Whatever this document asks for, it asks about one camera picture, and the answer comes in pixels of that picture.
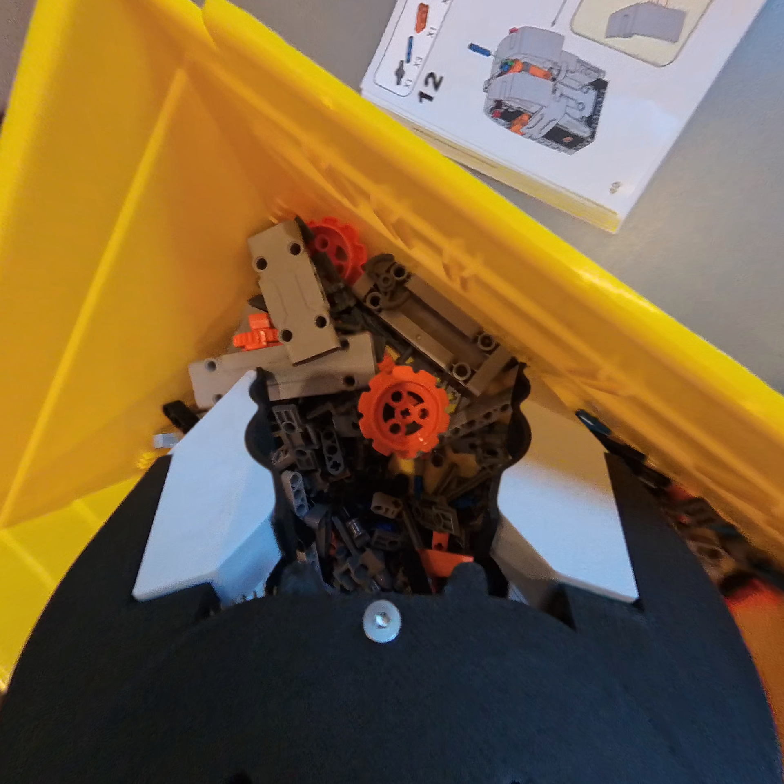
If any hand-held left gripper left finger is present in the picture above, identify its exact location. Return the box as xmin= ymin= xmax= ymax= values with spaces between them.
xmin=131 ymin=369 xmax=289 ymax=604

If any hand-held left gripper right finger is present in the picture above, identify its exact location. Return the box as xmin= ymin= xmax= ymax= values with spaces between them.
xmin=487 ymin=361 xmax=639 ymax=607

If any pile of building parts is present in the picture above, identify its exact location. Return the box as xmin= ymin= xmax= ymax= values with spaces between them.
xmin=162 ymin=214 xmax=784 ymax=613

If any yellow plastic bin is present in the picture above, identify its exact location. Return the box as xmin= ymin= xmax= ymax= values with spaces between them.
xmin=0 ymin=0 xmax=784 ymax=736

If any orange slotted panel piece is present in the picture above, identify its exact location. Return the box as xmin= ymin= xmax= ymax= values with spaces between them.
xmin=423 ymin=533 xmax=475 ymax=577

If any light grey holed panel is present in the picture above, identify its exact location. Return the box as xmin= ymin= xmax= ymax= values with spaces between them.
xmin=187 ymin=334 xmax=379 ymax=408

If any light grey rectangular plate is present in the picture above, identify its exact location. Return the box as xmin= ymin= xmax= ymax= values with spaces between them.
xmin=247 ymin=220 xmax=342 ymax=366

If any open instruction booklet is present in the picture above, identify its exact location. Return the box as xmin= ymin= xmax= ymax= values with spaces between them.
xmin=360 ymin=0 xmax=768 ymax=235

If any long light grey frame beam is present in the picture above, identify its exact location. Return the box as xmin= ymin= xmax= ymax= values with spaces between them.
xmin=352 ymin=254 xmax=515 ymax=396

